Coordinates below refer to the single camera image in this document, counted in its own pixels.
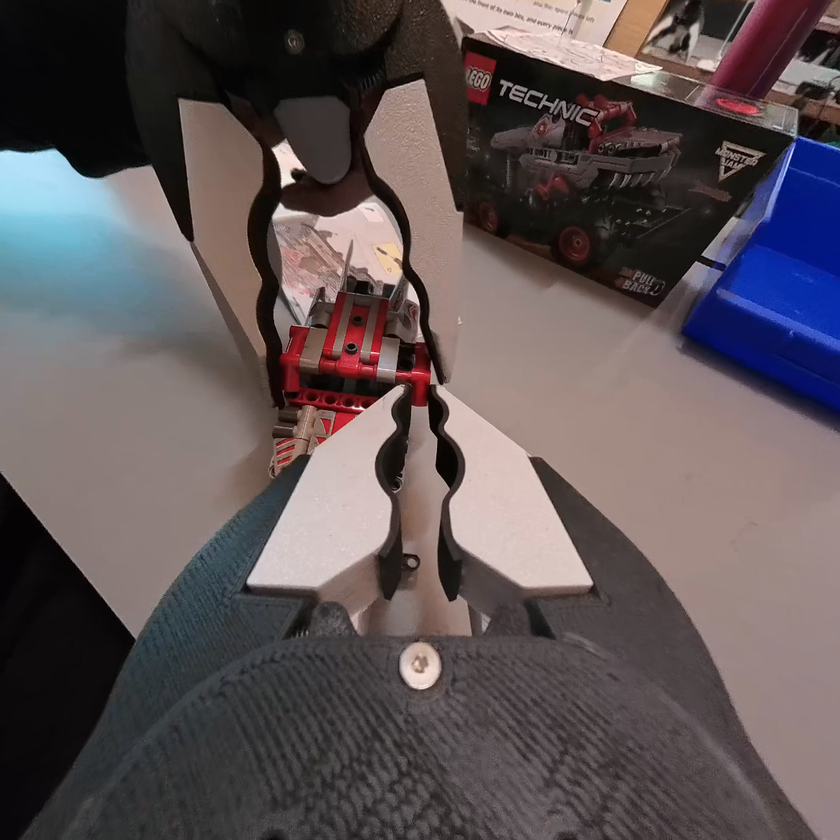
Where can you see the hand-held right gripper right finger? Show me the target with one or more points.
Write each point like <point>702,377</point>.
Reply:
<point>518,525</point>

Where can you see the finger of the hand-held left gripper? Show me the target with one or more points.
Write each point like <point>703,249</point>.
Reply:
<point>420,184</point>
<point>220,184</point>

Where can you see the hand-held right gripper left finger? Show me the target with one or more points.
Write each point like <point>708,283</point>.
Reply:
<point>328,525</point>

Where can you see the red grey toy brick truck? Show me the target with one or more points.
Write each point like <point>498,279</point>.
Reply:
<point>348,341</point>

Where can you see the person's left forearm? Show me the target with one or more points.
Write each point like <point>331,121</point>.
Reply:
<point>52,79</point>

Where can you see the grey desk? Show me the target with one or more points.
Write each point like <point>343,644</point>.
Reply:
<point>656,459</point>

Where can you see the person's left hand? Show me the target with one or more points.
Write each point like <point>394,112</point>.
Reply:
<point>328,198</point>

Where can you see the cardboard instruction board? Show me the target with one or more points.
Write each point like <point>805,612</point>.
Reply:
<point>525,13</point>

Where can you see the toy instruction booklet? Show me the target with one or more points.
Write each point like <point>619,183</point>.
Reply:
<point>308,253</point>

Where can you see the white paper sheet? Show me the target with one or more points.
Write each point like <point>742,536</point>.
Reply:
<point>577,56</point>

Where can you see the dark toy truck box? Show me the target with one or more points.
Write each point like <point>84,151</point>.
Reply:
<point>590,197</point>

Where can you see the person's black clothing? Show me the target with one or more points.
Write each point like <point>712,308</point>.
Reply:
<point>46,656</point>

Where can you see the blue storage bin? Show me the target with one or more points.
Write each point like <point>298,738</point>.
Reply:
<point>774,295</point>

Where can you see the magenta bottle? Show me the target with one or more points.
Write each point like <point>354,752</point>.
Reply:
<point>768,46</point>

